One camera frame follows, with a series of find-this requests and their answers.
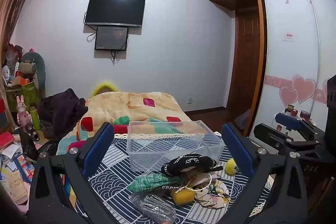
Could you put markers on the small yellow plush ball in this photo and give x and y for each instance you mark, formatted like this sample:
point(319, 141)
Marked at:
point(230, 166)

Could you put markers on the white sliding wardrobe door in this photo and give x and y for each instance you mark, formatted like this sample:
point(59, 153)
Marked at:
point(291, 61)

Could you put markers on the wall-mounted black television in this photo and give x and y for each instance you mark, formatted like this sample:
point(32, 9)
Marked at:
point(115, 9)

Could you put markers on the black white patterned cloth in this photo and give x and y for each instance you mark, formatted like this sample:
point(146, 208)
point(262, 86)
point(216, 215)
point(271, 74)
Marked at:
point(189, 162)

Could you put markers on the small wall-mounted monitor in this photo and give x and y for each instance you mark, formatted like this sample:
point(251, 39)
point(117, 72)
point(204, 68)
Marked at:
point(111, 38)

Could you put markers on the white wall outlet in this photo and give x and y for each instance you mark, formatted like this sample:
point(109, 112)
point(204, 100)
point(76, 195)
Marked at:
point(189, 100)

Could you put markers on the clear plastic bag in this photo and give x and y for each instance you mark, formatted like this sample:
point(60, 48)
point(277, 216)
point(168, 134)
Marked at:
point(153, 207)

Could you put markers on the floral fabric pouch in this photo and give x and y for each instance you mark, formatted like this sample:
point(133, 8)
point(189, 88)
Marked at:
point(215, 193)

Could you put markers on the large pink heart sticker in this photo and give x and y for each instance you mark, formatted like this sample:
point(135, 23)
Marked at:
point(304, 87)

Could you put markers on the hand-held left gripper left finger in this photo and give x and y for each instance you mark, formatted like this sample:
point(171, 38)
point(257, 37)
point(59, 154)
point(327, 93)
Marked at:
point(99, 144)

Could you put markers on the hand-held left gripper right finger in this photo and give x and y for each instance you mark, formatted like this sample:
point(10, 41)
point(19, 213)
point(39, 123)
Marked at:
point(237, 151)

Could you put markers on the pink bunny figure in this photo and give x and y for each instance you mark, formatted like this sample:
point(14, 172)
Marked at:
point(22, 113)

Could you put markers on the grey green plush toy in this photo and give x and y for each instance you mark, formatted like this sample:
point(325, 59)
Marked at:
point(32, 66)

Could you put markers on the small red jar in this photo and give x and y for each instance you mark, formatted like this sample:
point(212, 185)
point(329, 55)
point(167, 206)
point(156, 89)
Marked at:
point(291, 109)

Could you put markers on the green bottle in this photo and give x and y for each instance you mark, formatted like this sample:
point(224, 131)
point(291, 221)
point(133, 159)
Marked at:
point(35, 119)

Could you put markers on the navy patterned bed sheet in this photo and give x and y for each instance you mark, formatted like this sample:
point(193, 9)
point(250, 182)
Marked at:
point(115, 174)

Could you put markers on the brown wooden door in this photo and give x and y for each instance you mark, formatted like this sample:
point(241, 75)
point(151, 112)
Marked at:
point(246, 61)

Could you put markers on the small dark jar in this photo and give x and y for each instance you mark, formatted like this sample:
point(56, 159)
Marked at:
point(305, 114)

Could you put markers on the green striped cloth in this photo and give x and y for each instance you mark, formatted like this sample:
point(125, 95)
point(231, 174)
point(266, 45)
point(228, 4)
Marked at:
point(149, 183)

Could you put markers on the pile of papers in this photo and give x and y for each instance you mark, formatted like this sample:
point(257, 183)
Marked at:
point(14, 179)

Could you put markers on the yellow printed blanket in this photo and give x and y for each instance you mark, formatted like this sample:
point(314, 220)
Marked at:
point(126, 106)

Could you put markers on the yellow pillow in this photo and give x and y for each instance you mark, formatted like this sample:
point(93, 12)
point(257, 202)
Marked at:
point(105, 87)

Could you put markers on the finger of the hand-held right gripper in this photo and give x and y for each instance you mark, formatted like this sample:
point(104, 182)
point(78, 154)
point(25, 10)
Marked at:
point(273, 136)
point(287, 119)

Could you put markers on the medium pink heart sticker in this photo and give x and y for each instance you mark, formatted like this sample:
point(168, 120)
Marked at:
point(288, 96)

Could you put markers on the brown curtain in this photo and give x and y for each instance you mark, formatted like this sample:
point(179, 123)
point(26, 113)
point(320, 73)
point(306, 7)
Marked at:
point(13, 3)

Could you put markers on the clear plastic storage box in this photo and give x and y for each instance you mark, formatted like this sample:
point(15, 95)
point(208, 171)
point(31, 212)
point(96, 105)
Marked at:
point(162, 145)

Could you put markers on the pile of dark clothes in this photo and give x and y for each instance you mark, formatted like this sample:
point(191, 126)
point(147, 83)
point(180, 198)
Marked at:
point(61, 111)

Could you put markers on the red book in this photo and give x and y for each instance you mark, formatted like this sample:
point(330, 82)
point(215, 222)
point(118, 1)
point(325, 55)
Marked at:
point(5, 140)

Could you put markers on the green cardboard box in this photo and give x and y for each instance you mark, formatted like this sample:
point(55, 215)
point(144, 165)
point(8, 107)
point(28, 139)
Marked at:
point(22, 98)

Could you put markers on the black bag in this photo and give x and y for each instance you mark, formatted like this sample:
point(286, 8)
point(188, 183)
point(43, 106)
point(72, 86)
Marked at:
point(29, 146)

